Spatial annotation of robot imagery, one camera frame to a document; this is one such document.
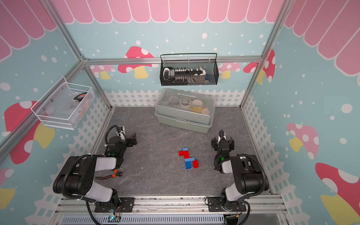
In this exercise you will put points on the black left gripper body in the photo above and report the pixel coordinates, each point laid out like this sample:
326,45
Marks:
124,146

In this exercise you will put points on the blue red lego assembly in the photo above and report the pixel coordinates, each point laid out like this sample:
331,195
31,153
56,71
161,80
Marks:
190,162

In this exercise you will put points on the green plastic storage box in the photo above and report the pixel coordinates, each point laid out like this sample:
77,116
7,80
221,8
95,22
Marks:
186,110

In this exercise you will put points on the orange handled pliers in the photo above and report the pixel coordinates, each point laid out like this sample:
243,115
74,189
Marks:
115,173

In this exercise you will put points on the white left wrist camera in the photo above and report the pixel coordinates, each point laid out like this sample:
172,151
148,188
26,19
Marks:
121,132

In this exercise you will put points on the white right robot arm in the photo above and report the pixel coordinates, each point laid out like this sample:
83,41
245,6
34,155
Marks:
249,176

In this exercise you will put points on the black wire mesh basket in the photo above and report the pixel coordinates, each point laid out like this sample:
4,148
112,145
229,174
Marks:
189,69

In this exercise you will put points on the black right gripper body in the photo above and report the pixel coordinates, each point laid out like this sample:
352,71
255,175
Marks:
214,143

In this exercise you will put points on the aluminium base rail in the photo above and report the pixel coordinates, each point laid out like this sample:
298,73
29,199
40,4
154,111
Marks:
195,204

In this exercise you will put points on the red black tape measure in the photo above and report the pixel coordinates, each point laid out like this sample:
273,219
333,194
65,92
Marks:
80,97

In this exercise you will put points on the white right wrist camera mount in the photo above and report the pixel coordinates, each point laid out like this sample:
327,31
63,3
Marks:
221,135

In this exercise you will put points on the white wire mesh basket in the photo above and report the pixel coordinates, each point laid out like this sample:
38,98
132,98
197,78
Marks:
58,109

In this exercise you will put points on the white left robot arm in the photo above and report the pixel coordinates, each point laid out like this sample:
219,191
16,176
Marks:
77,178

